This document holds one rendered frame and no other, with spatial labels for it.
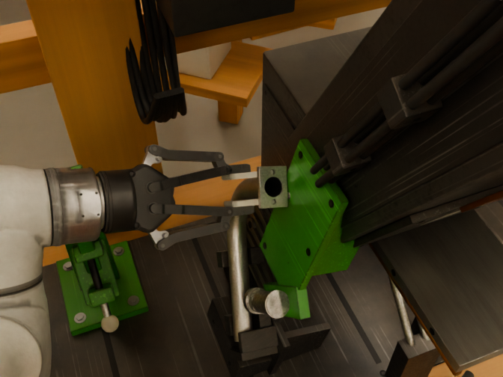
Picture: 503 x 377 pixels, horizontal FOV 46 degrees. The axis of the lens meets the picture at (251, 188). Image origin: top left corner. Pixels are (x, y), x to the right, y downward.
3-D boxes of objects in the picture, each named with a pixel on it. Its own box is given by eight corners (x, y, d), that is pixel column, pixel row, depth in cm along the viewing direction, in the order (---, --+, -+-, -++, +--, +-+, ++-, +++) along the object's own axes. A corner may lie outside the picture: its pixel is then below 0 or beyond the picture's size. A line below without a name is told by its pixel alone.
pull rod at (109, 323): (122, 332, 95) (115, 313, 90) (104, 338, 94) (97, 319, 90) (114, 304, 98) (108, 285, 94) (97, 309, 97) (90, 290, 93)
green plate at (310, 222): (339, 298, 85) (398, 195, 71) (289, 308, 82) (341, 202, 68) (305, 238, 92) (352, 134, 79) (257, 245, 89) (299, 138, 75)
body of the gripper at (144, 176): (107, 240, 67) (185, 230, 71) (100, 165, 67) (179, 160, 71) (94, 236, 74) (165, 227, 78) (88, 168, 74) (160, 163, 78)
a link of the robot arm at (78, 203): (49, 166, 64) (104, 162, 66) (40, 169, 72) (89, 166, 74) (56, 250, 64) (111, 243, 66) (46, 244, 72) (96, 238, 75)
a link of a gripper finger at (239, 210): (218, 207, 76) (220, 230, 76) (254, 204, 78) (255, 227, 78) (214, 207, 77) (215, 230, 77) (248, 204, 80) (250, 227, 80)
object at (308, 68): (439, 217, 114) (492, 75, 89) (296, 264, 107) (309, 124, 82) (390, 154, 126) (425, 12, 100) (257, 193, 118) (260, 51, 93)
